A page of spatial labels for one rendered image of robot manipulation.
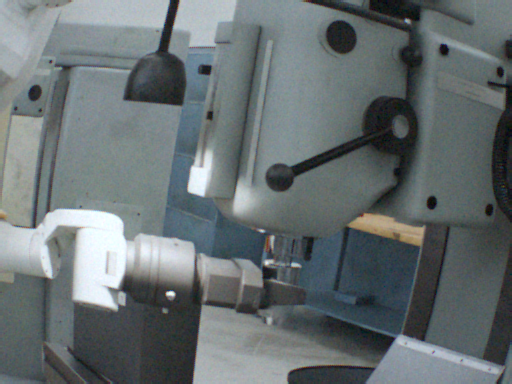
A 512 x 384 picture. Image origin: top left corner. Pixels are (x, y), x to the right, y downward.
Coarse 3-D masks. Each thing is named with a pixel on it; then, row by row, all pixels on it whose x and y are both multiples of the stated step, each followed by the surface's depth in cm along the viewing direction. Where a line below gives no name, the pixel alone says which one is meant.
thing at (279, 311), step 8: (264, 272) 128; (272, 272) 127; (280, 280) 127; (288, 280) 127; (296, 280) 128; (256, 312) 128; (264, 312) 127; (272, 312) 127; (280, 312) 127; (288, 312) 128
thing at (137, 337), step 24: (96, 312) 164; (120, 312) 159; (144, 312) 154; (168, 312) 158; (192, 312) 161; (96, 336) 164; (120, 336) 159; (144, 336) 155; (168, 336) 158; (192, 336) 162; (96, 360) 165; (120, 360) 159; (144, 360) 155; (168, 360) 159; (192, 360) 162
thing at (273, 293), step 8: (264, 280) 126; (272, 280) 127; (264, 288) 125; (272, 288) 126; (280, 288) 126; (288, 288) 126; (296, 288) 126; (304, 288) 127; (264, 296) 125; (272, 296) 126; (280, 296) 126; (288, 296) 126; (296, 296) 126; (304, 296) 127; (264, 304) 126; (272, 304) 126; (280, 304) 126; (288, 304) 126; (296, 304) 127; (304, 304) 127
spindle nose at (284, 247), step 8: (272, 240) 127; (280, 240) 127; (288, 240) 126; (296, 240) 127; (304, 240) 128; (272, 248) 127; (280, 248) 127; (288, 248) 126; (296, 248) 127; (304, 248) 128; (288, 256) 127; (296, 256) 127
